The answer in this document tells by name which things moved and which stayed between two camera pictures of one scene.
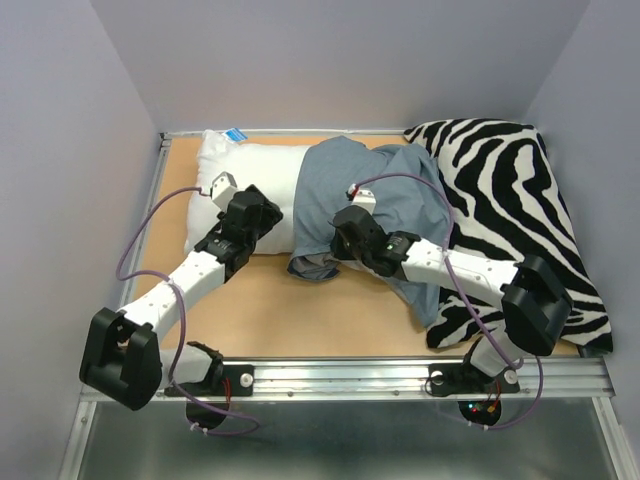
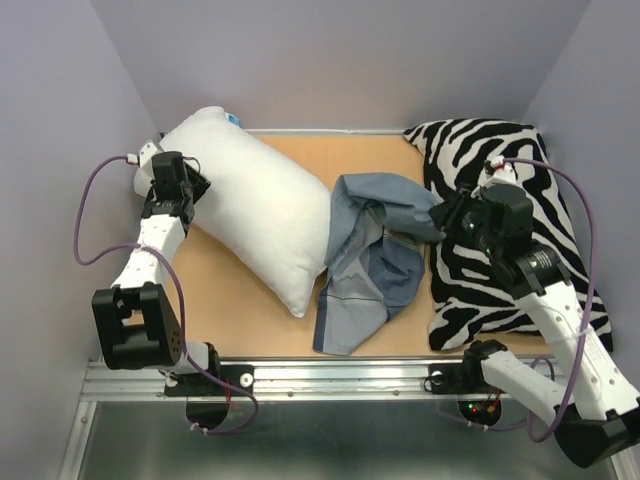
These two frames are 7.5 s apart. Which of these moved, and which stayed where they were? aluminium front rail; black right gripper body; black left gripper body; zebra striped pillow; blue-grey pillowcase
Moved: black right gripper body; blue-grey pillowcase; black left gripper body
Stayed: aluminium front rail; zebra striped pillow
